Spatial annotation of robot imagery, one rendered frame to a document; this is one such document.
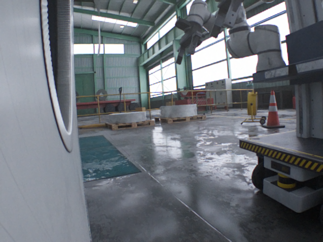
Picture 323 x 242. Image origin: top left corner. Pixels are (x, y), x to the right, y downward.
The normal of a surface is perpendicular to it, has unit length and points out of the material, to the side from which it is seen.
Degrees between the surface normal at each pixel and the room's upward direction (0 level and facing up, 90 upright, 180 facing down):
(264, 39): 91
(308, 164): 90
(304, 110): 90
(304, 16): 90
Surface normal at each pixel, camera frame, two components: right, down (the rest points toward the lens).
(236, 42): -0.76, 0.25
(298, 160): -0.97, 0.08
